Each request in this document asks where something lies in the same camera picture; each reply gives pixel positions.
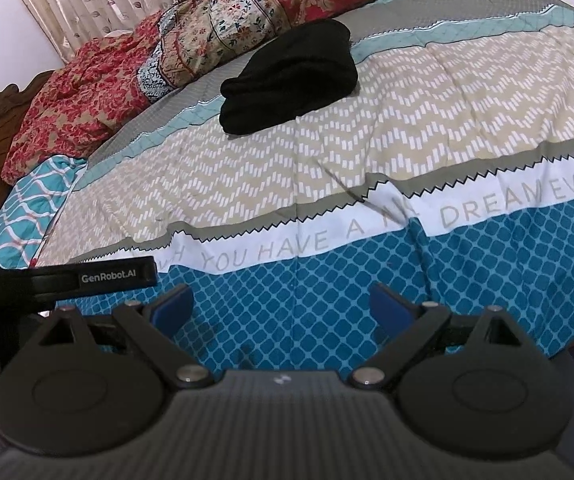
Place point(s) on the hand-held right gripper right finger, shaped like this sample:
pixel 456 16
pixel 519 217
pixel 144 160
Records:
pixel 389 307

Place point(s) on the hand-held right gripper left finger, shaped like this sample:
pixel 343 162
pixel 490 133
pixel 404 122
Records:
pixel 172 310

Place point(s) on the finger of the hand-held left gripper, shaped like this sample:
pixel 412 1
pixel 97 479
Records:
pixel 97 277

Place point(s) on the black pants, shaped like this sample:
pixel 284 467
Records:
pixel 292 80

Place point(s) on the teal white patterned pillow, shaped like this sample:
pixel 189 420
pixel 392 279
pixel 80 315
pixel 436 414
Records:
pixel 32 210

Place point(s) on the patterned chevron bedspread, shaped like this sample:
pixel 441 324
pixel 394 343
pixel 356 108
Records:
pixel 367 170

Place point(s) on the red floral patchwork blanket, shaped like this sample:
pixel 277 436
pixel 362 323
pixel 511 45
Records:
pixel 117 80

